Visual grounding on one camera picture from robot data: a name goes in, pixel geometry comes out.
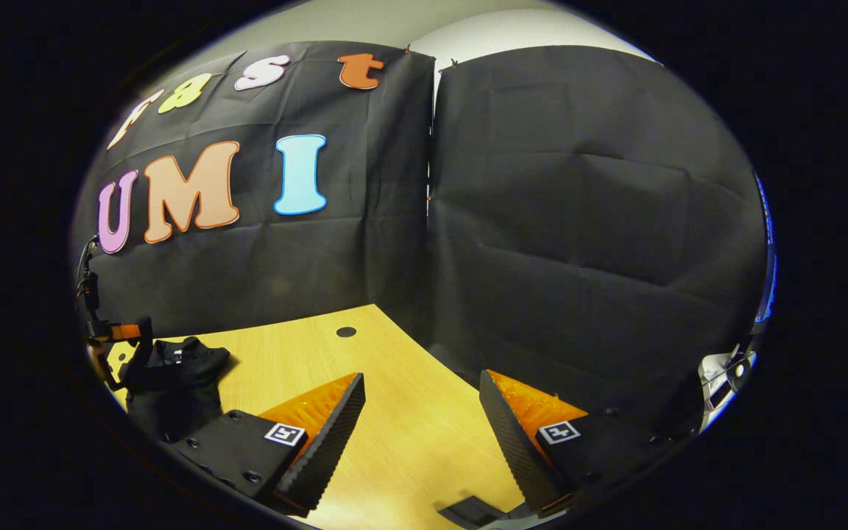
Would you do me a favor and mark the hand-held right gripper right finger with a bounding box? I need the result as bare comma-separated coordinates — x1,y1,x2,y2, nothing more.
478,370,690,516

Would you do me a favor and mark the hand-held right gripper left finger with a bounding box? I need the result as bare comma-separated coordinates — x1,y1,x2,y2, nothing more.
174,372,367,517

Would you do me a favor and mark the black backdrop cloth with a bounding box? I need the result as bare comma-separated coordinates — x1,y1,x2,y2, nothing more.
71,40,771,435

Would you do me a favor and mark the black buttoned shirt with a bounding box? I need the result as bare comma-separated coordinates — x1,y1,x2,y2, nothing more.
121,336,232,444

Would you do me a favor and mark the white device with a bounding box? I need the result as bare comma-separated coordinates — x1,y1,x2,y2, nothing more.
700,346,757,413

